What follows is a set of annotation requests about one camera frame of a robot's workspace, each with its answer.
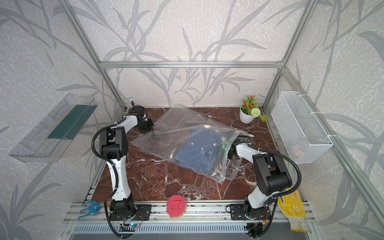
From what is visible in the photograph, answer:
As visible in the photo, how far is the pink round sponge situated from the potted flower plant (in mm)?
675

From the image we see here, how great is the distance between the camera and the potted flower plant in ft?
3.30

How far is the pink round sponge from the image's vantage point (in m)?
0.73
